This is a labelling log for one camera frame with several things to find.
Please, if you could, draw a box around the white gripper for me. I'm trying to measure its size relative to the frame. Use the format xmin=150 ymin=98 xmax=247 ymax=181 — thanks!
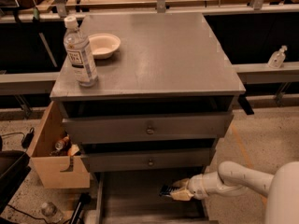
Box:
xmin=170 ymin=175 xmax=208 ymax=202

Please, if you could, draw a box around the dark blue rxbar wrapper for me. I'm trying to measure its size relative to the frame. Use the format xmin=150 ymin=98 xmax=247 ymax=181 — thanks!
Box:
xmin=159 ymin=185 xmax=178 ymax=197

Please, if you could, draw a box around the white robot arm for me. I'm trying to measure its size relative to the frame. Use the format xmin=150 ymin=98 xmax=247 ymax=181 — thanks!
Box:
xmin=170 ymin=161 xmax=299 ymax=224

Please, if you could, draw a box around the grey middle drawer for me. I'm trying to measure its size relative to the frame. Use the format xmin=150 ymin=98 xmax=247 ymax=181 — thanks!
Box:
xmin=81 ymin=148 xmax=215 ymax=173

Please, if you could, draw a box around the grey open bottom drawer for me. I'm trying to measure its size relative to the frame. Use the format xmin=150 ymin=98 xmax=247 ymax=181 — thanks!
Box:
xmin=96 ymin=168 xmax=208 ymax=224

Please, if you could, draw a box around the grey top drawer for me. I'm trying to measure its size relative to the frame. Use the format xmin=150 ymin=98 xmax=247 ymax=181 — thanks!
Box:
xmin=63 ymin=112 xmax=234 ymax=144

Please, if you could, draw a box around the grey three-drawer cabinet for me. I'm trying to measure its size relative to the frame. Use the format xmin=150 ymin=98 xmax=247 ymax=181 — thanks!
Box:
xmin=50 ymin=13 xmax=245 ymax=224

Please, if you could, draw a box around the wooden crate on floor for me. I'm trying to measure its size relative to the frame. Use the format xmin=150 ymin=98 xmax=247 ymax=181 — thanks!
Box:
xmin=27 ymin=102 xmax=90 ymax=189

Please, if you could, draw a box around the bottle inside wooden crate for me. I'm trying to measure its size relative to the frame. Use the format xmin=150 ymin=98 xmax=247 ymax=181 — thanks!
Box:
xmin=55 ymin=136 xmax=69 ymax=150

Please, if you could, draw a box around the plastic bottle on floor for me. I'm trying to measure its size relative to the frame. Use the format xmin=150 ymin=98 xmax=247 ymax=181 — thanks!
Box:
xmin=41 ymin=202 xmax=64 ymax=224

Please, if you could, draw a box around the clear soap dispenser bottle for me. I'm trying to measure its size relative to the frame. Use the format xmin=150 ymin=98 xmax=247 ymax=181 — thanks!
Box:
xmin=267 ymin=45 xmax=288 ymax=68

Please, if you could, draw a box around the white paper bowl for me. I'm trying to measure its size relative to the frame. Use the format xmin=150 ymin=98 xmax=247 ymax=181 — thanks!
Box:
xmin=89 ymin=34 xmax=121 ymax=60

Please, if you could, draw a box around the black bin at left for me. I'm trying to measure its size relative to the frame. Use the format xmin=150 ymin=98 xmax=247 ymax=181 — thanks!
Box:
xmin=0 ymin=150 xmax=31 ymax=214

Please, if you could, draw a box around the clear plastic water bottle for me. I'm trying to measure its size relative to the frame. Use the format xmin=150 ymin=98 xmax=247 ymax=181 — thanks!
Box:
xmin=64 ymin=15 xmax=98 ymax=87

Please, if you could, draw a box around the black power adapter with cable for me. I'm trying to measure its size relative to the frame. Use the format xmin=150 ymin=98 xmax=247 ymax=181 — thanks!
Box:
xmin=0 ymin=128 xmax=35 ymax=148

